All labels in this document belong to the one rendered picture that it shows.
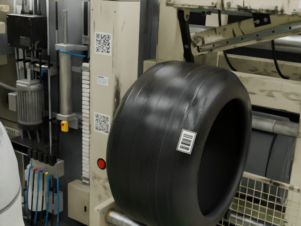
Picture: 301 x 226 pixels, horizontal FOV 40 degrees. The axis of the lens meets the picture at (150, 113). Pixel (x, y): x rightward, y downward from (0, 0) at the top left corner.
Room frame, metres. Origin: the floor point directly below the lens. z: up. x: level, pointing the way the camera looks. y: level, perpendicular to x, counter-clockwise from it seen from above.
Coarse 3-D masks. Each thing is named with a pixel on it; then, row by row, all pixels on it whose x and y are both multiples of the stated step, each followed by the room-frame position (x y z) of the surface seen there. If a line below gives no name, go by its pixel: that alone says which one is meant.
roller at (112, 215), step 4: (112, 212) 1.33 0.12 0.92; (116, 212) 1.33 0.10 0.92; (108, 216) 1.32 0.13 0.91; (112, 216) 1.31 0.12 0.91; (116, 216) 1.31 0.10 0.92; (120, 216) 1.30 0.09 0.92; (124, 216) 1.30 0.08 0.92; (108, 220) 1.31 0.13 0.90; (112, 220) 1.30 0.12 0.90; (116, 220) 1.30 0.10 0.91; (120, 220) 1.29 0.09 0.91; (124, 220) 1.28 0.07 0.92; (128, 220) 1.28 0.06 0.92; (132, 220) 1.28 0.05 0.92; (116, 224) 1.29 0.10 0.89; (120, 224) 1.28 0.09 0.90; (124, 224) 1.28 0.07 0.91; (128, 224) 1.27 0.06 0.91; (132, 224) 1.26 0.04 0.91; (136, 224) 1.26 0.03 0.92; (140, 224) 1.26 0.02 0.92; (144, 224) 1.25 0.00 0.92
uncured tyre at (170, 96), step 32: (160, 64) 1.34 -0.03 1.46; (192, 64) 1.34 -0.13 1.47; (128, 96) 1.23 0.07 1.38; (160, 96) 1.18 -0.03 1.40; (192, 96) 1.15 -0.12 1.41; (224, 96) 1.21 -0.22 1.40; (128, 128) 1.15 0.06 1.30; (160, 128) 1.10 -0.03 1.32; (192, 128) 1.09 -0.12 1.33; (224, 128) 1.55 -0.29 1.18; (128, 160) 1.12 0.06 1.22; (160, 160) 1.06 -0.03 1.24; (192, 160) 1.07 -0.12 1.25; (224, 160) 1.52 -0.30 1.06; (128, 192) 1.12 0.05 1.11; (160, 192) 1.05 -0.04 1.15; (192, 192) 1.07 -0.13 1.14; (224, 192) 1.42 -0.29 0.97; (160, 224) 1.10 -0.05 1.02; (192, 224) 1.10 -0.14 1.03
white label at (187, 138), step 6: (186, 132) 1.07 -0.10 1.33; (192, 132) 1.07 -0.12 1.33; (180, 138) 1.07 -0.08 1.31; (186, 138) 1.07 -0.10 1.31; (192, 138) 1.06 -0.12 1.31; (180, 144) 1.06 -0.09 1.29; (186, 144) 1.06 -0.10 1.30; (192, 144) 1.06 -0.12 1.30; (180, 150) 1.05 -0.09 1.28; (186, 150) 1.05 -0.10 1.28
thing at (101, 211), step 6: (102, 204) 1.33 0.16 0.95; (108, 204) 1.33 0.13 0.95; (114, 204) 1.36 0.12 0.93; (96, 210) 1.30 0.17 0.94; (102, 210) 1.30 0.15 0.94; (108, 210) 1.33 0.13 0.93; (114, 210) 1.36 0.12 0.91; (120, 210) 1.39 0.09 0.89; (96, 216) 1.30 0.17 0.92; (102, 216) 1.30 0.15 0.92; (96, 222) 1.30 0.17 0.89; (102, 222) 1.30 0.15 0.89; (108, 222) 1.33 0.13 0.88
